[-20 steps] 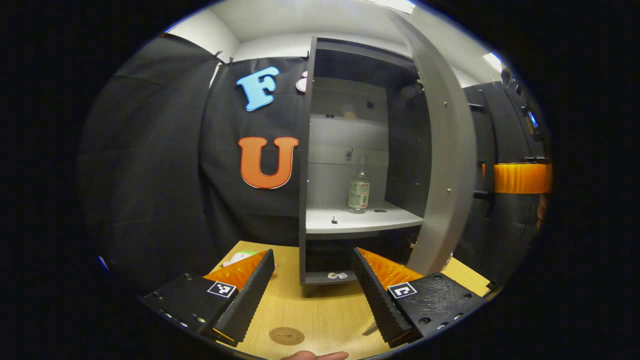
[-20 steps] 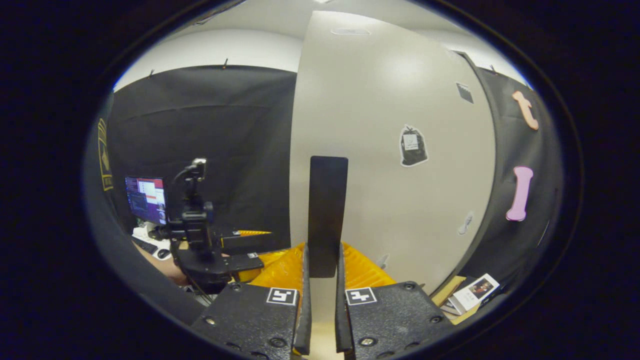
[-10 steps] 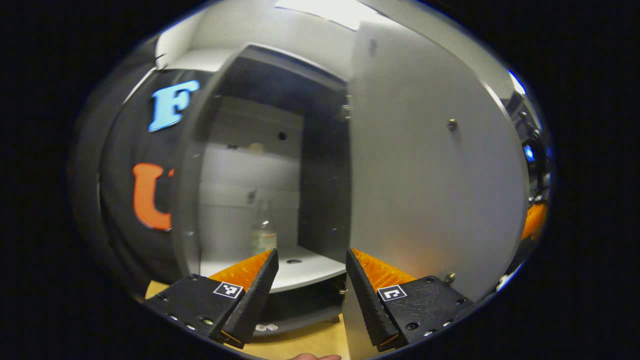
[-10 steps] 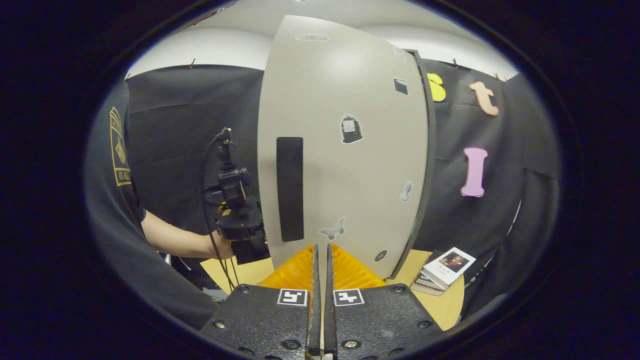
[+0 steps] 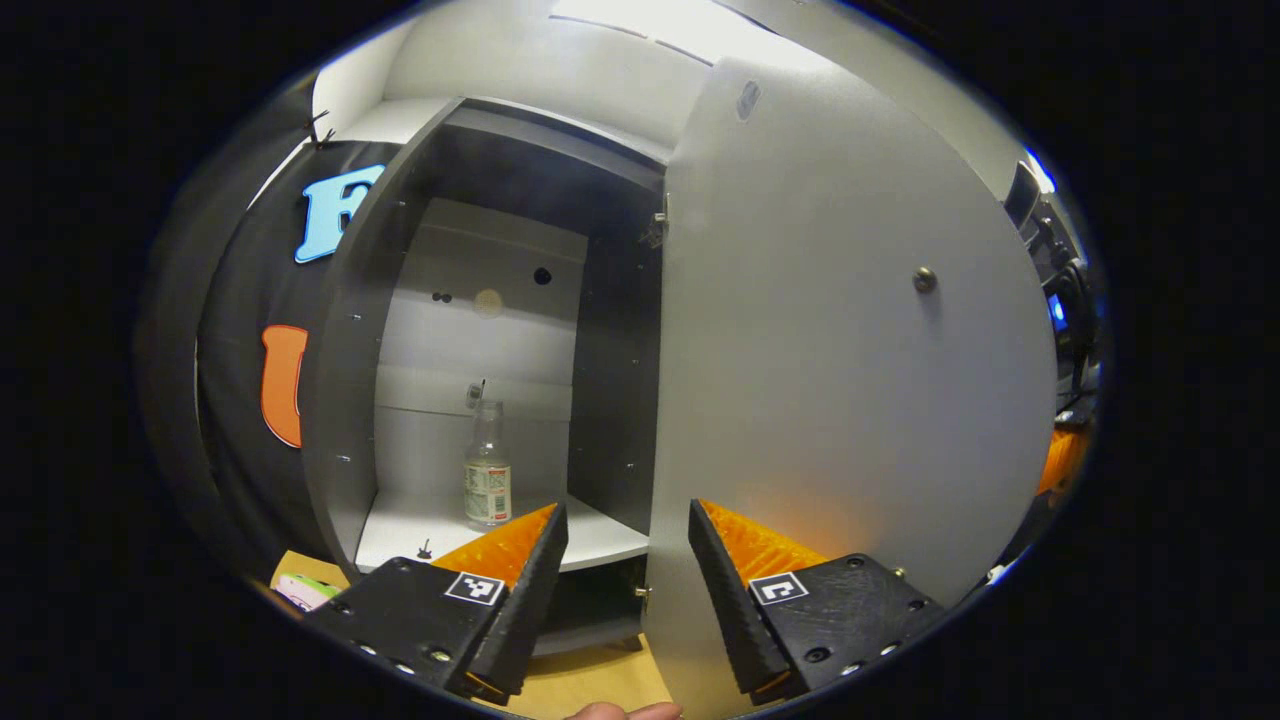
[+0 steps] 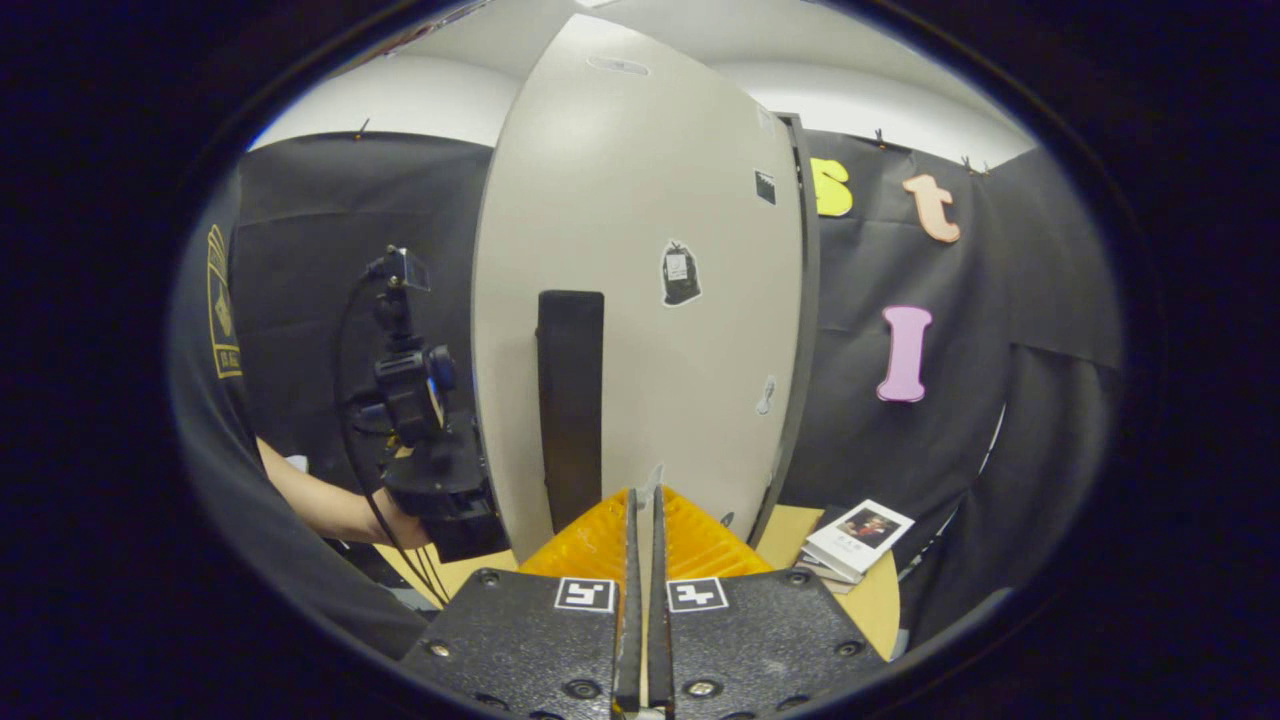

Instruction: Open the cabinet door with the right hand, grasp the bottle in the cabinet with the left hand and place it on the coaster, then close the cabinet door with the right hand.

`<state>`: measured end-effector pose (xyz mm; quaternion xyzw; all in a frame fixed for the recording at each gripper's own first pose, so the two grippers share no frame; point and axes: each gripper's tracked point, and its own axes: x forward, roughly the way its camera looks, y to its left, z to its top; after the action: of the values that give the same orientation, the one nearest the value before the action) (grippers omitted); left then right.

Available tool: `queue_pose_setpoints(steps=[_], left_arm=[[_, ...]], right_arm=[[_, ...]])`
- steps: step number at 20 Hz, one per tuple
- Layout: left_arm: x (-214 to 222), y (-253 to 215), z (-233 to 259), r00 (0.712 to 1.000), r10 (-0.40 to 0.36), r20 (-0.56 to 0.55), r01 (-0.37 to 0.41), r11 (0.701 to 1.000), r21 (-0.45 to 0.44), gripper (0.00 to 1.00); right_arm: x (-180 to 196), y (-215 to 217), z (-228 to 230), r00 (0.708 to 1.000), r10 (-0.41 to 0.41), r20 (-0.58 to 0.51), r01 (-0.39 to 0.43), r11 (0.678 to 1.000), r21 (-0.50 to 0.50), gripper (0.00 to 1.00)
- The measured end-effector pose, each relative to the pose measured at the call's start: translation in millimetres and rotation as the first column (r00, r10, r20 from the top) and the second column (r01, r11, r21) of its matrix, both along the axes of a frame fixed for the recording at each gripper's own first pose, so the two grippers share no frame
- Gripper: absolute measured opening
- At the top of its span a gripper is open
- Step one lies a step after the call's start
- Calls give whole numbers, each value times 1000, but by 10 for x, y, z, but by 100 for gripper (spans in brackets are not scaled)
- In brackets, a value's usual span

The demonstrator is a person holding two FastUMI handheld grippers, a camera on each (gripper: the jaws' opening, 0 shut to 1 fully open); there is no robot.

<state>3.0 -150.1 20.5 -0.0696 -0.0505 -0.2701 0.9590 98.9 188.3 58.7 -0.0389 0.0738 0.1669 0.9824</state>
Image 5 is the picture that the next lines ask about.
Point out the clear glass bottle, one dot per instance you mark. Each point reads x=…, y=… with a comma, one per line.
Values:
x=488, y=490

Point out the long ceiling light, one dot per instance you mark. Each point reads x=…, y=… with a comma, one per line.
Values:
x=640, y=20

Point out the pink and white toy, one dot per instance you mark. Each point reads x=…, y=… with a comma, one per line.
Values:
x=305, y=592

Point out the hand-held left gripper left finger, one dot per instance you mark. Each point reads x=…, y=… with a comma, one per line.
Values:
x=525, y=620

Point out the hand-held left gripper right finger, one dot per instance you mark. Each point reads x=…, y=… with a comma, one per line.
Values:
x=735, y=610

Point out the grey cabinet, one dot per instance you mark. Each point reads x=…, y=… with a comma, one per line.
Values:
x=340, y=400

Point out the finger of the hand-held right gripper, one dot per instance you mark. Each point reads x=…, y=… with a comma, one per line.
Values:
x=1062, y=460

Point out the black backdrop cloth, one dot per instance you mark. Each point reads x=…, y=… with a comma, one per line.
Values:
x=240, y=400

